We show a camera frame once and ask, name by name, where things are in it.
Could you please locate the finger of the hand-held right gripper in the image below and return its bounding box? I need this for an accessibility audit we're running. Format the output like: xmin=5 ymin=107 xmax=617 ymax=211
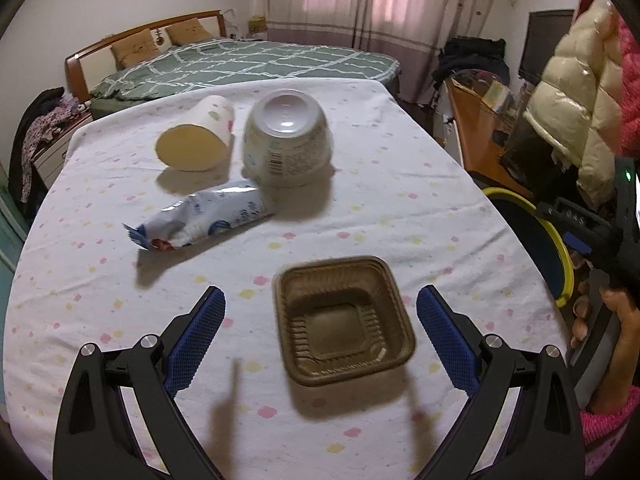
xmin=537 ymin=198 xmax=608 ymax=261

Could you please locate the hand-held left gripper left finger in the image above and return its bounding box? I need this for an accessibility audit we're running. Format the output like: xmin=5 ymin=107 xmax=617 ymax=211
xmin=52 ymin=285 xmax=227 ymax=480

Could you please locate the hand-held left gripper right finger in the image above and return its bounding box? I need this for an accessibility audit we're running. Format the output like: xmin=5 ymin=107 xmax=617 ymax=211
xmin=416 ymin=284 xmax=586 ymax=480

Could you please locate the yellow rimmed trash bin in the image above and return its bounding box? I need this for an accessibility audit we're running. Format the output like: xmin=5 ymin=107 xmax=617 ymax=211
xmin=482 ymin=187 xmax=575 ymax=308

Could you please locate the brown plastic tray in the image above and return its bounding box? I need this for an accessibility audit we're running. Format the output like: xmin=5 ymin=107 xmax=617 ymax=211
xmin=272 ymin=255 xmax=417 ymax=387

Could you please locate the white blue snack wrapper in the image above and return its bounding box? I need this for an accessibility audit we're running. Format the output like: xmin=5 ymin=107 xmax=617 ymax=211
xmin=122 ymin=179 xmax=276 ymax=253

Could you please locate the white instant noodle bowl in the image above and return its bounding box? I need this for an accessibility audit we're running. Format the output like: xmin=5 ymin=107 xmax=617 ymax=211
xmin=242 ymin=89 xmax=333 ymax=188

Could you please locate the white dotted paper cup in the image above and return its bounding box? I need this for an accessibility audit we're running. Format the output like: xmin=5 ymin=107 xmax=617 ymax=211
xmin=155 ymin=94 xmax=236 ymax=173

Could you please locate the person's right forearm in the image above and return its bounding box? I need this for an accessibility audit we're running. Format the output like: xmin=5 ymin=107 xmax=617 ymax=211
xmin=580 ymin=399 xmax=640 ymax=478

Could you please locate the person's right hand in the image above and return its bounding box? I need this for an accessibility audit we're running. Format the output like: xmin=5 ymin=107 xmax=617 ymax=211
xmin=570 ymin=280 xmax=640 ymax=413

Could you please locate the cream puffer jacket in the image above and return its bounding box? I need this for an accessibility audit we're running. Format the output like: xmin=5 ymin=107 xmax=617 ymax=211
xmin=522 ymin=0 xmax=626 ymax=206

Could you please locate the wooden desk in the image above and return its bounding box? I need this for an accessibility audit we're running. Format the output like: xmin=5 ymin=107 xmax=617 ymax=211
xmin=442 ymin=77 xmax=536 ymax=201

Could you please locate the white dotted tablecloth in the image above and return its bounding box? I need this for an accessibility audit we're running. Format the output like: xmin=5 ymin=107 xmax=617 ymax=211
xmin=2 ymin=77 xmax=571 ymax=480

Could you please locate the yellow green box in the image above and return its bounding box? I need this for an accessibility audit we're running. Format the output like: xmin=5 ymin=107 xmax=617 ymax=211
xmin=481 ymin=81 xmax=511 ymax=111

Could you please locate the red dotted puffer jacket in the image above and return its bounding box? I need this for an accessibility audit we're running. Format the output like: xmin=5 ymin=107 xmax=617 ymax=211
xmin=577 ymin=0 xmax=640 ymax=161

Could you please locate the black flat television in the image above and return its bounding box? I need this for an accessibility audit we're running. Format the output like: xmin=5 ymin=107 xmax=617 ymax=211
xmin=517 ymin=9 xmax=576 ymax=86

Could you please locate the dark clothes pile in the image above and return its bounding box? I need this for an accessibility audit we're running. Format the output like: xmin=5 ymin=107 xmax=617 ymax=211
xmin=432 ymin=36 xmax=511 ymax=96

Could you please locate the pale green wardrobe sliding door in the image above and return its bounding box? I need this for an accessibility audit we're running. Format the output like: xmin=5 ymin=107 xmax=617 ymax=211
xmin=0 ymin=160 xmax=28 ymax=281

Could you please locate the white nightstand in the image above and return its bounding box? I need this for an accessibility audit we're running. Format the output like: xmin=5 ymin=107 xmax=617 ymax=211
xmin=32 ymin=112 xmax=93 ymax=191

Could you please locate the floral patterned cloth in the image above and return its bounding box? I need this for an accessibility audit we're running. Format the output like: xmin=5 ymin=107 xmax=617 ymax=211
xmin=22 ymin=97 xmax=83 ymax=161

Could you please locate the pink white curtain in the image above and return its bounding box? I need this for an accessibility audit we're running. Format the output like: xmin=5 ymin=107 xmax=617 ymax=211
xmin=350 ymin=0 xmax=501 ymax=106
xmin=262 ymin=0 xmax=363 ymax=53

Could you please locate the green checked duvet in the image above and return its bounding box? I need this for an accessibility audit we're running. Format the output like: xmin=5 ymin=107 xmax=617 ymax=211
xmin=90 ymin=39 xmax=401 ymax=101

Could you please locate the wooden bed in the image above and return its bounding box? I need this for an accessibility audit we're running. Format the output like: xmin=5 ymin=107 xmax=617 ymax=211
xmin=65 ymin=10 xmax=401 ymax=111

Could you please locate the brown bear pillow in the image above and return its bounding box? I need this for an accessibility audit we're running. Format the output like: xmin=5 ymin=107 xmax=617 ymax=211
xmin=110 ymin=30 xmax=161 ymax=68
xmin=165 ymin=19 xmax=215 ymax=46

